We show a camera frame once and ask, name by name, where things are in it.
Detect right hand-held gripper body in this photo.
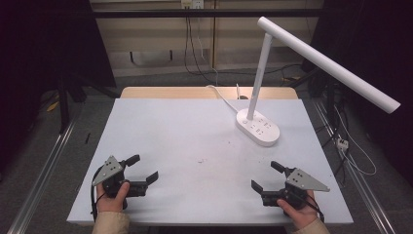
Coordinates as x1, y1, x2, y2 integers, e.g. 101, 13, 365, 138
261, 167, 331, 210

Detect wooden table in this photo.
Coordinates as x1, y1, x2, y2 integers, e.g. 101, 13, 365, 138
120, 86, 299, 100

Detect person's right hand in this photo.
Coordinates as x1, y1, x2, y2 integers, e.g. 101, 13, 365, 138
276, 190, 321, 230

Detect white floor cable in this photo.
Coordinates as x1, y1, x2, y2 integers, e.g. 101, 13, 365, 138
333, 105, 378, 177

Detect white lamp power cable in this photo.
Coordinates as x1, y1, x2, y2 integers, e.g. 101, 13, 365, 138
206, 84, 241, 115

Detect black hanging cables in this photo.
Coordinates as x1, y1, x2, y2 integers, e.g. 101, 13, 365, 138
183, 16, 217, 86

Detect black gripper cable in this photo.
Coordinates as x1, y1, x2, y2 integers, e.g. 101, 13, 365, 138
90, 167, 108, 222
286, 189, 325, 224

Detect white power strip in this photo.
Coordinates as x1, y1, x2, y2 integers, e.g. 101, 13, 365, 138
335, 136, 351, 152

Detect person's left hand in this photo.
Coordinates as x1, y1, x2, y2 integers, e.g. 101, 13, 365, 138
95, 180, 131, 215

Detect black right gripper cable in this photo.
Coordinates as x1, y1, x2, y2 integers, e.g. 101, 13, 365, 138
286, 189, 325, 224

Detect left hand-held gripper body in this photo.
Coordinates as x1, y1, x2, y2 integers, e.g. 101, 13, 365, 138
92, 155, 149, 210

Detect white desk lamp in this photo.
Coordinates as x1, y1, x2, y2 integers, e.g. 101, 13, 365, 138
235, 16, 402, 147

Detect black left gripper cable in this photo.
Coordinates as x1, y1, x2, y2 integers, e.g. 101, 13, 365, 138
90, 167, 108, 222

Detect metal floor rail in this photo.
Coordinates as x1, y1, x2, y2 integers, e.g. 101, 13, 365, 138
311, 97, 397, 234
6, 105, 84, 234

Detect white wall outlet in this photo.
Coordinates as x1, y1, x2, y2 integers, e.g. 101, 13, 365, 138
180, 0, 206, 10

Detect black metal stand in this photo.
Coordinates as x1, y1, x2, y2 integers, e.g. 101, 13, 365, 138
56, 69, 120, 135

